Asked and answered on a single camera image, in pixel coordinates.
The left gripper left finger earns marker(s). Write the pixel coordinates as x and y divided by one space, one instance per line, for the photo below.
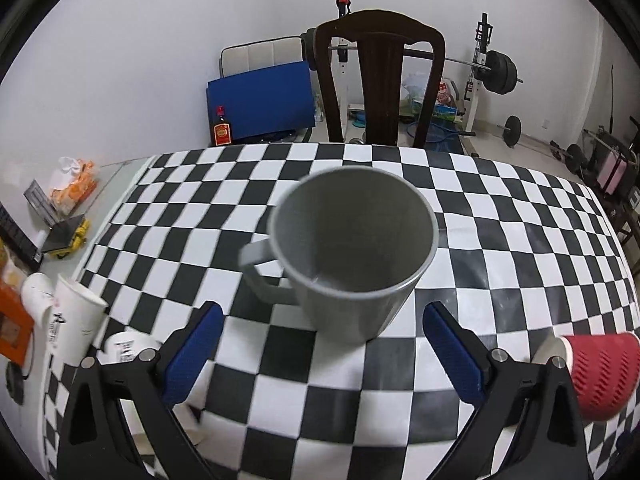
95 441

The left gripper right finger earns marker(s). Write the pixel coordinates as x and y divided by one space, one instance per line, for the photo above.
537 400

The grey ceramic mug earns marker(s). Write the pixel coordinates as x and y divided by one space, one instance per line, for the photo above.
348 245

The white paper cup tipped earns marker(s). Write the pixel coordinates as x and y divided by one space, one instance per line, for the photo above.
125 346

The red ribbed paper cup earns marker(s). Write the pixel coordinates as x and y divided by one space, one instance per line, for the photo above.
604 370

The white paper cup upright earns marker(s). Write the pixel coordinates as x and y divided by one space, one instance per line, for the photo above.
75 317

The white paper cup lying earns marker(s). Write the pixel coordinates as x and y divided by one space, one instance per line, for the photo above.
37 297

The black round puck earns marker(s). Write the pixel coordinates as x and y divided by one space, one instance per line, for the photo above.
15 383

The orange cardboard box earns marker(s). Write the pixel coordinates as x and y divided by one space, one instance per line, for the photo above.
16 326

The black smartphone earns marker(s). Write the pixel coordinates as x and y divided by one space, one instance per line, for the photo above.
66 236

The orange snack packet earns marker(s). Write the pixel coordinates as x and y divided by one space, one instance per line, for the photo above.
71 183

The silver grey box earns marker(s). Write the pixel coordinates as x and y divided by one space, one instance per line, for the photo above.
42 205

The liquor bottle red label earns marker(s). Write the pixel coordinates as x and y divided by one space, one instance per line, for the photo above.
221 130

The pink black exercise machine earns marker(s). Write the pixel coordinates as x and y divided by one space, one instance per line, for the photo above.
613 166

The small dumbbell on floor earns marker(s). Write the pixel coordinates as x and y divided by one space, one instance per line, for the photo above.
512 130

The blue folded mat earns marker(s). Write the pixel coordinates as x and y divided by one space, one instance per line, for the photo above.
262 103

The white folding chair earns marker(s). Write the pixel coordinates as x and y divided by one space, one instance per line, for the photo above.
256 55

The white squat rack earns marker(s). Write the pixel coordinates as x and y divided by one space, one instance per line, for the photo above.
467 105

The dark wooden chair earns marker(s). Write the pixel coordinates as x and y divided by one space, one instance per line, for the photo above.
381 37

